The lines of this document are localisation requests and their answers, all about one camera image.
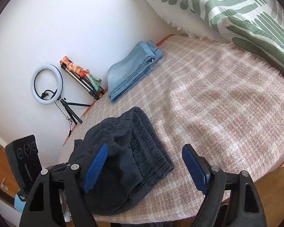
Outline black pants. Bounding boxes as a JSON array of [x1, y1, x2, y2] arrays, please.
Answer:
[[69, 107, 174, 216]]

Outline black mini tripod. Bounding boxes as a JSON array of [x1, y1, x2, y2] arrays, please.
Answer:
[[59, 98, 91, 125]]

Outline pink plaid bed blanket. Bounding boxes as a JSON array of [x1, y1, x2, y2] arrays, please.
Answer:
[[59, 35, 284, 224]]

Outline folded silver tripod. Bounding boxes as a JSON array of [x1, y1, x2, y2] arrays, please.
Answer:
[[61, 64, 105, 100]]

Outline folded blue jeans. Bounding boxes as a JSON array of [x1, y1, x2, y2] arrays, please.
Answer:
[[107, 40, 163, 103]]

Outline green white patterned pillow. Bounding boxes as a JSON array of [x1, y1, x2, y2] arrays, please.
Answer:
[[146, 0, 284, 76]]

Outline white ring light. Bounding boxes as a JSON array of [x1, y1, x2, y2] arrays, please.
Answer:
[[31, 64, 63, 105]]

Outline ring light black cable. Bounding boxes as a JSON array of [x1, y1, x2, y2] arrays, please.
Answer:
[[55, 101, 73, 138]]

